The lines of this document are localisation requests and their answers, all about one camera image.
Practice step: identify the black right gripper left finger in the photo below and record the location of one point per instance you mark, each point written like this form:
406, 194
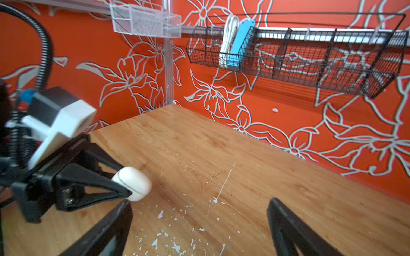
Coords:
108, 237

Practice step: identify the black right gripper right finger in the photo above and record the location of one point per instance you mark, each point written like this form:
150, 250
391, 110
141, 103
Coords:
292, 236

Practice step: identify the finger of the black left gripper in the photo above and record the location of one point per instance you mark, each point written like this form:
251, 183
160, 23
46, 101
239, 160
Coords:
93, 158
78, 187

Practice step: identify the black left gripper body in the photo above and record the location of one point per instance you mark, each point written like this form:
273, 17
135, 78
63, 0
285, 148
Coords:
33, 189

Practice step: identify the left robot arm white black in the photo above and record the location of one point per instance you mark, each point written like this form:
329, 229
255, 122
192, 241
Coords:
17, 141

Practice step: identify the blue flat box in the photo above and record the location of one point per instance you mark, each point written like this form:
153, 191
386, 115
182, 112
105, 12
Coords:
240, 44

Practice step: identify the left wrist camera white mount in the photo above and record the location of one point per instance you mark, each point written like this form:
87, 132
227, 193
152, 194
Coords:
54, 116

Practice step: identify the clear plastic wall bin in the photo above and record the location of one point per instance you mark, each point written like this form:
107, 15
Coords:
139, 20

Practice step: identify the black wire wall basket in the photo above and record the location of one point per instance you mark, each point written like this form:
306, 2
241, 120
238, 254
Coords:
354, 61

